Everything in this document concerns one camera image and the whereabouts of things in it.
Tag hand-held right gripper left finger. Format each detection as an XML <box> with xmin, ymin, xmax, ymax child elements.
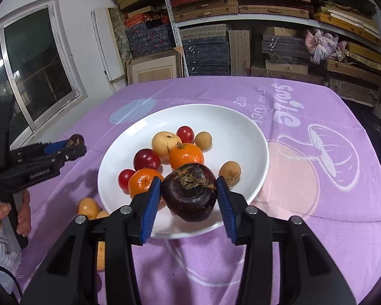
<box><xmin>21</xmin><ymin>176</ymin><xmax>162</xmax><ymax>305</ymax></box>

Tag purple printed tablecloth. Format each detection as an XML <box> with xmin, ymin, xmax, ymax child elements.
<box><xmin>17</xmin><ymin>75</ymin><xmax>381</xmax><ymax>305</ymax></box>

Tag red cherry tomato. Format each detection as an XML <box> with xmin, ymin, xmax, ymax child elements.
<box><xmin>177</xmin><ymin>126</ymin><xmax>195</xmax><ymax>144</ymax></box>
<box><xmin>118</xmin><ymin>169</ymin><xmax>136</xmax><ymax>190</ymax></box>

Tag stack of dark slate boxes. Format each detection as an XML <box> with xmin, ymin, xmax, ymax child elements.
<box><xmin>262</xmin><ymin>34</ymin><xmax>312</xmax><ymax>68</ymax></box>
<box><xmin>180</xmin><ymin>25</ymin><xmax>231</xmax><ymax>77</ymax></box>

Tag black cable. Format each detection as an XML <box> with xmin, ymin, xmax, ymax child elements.
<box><xmin>0</xmin><ymin>263</ymin><xmax>23</xmax><ymax>304</ymax></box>

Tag small dark water chestnut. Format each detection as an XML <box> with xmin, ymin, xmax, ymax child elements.
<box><xmin>68</xmin><ymin>134</ymin><xmax>85</xmax><ymax>148</ymax></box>

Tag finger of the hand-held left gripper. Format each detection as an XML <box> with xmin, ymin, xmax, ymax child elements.
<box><xmin>11</xmin><ymin>140</ymin><xmax>72</xmax><ymax>160</ymax></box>
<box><xmin>16</xmin><ymin>146</ymin><xmax>87</xmax><ymax>172</ymax></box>

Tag large dark red plum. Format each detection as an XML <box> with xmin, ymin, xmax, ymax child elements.
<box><xmin>133</xmin><ymin>148</ymin><xmax>162</xmax><ymax>172</ymax></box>

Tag white metal shelf rack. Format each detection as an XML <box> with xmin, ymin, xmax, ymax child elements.
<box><xmin>159</xmin><ymin>0</ymin><xmax>381</xmax><ymax>78</ymax></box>

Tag white leaning boards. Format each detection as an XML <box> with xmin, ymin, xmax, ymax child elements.
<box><xmin>91</xmin><ymin>6</ymin><xmax>128</xmax><ymax>85</ymax></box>

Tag pale yellow loquat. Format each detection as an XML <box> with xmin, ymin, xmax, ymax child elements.
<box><xmin>78</xmin><ymin>197</ymin><xmax>101</xmax><ymax>220</ymax></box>
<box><xmin>151</xmin><ymin>131</ymin><xmax>182</xmax><ymax>159</ymax></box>

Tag orange mandarin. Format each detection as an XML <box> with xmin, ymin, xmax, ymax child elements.
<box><xmin>128</xmin><ymin>168</ymin><xmax>164</xmax><ymax>199</ymax></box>
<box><xmin>169</xmin><ymin>143</ymin><xmax>204</xmax><ymax>170</ymax></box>

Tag white oval plate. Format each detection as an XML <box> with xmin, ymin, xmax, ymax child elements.
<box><xmin>97</xmin><ymin>104</ymin><xmax>270</xmax><ymax>240</ymax></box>

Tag dark purple mangosteen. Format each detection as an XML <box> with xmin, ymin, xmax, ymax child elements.
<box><xmin>160</xmin><ymin>163</ymin><xmax>218</xmax><ymax>223</ymax></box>

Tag stack of blue patterned boxes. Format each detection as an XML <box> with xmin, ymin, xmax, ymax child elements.
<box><xmin>124</xmin><ymin>14</ymin><xmax>175</xmax><ymax>58</ymax></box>

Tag white-framed window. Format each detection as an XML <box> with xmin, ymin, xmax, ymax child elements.
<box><xmin>0</xmin><ymin>0</ymin><xmax>88</xmax><ymax>142</ymax></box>

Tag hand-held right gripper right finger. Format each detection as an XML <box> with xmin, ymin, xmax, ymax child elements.
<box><xmin>216</xmin><ymin>176</ymin><xmax>358</xmax><ymax>305</ymax></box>

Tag stack of yellow-brown boxes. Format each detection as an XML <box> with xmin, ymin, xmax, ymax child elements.
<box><xmin>313</xmin><ymin>2</ymin><xmax>381</xmax><ymax>81</ymax></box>

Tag tan longan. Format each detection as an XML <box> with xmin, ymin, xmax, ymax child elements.
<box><xmin>218</xmin><ymin>161</ymin><xmax>242</xmax><ymax>187</ymax></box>
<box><xmin>195</xmin><ymin>131</ymin><xmax>213</xmax><ymax>150</ymax></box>

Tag person's left hand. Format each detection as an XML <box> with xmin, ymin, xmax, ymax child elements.
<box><xmin>0</xmin><ymin>190</ymin><xmax>32</xmax><ymax>239</ymax></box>

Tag person's left forearm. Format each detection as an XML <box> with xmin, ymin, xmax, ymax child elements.
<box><xmin>0</xmin><ymin>225</ymin><xmax>23</xmax><ymax>293</ymax></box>

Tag stack of woven brown boxes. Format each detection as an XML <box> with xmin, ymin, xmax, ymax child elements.
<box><xmin>173</xmin><ymin>0</ymin><xmax>329</xmax><ymax>23</ymax></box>

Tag wooden picture frame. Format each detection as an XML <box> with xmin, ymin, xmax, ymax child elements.
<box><xmin>126</xmin><ymin>47</ymin><xmax>183</xmax><ymax>86</ymax></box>

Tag pink plastic bag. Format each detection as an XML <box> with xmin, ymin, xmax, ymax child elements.
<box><xmin>305</xmin><ymin>28</ymin><xmax>347</xmax><ymax>65</ymax></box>

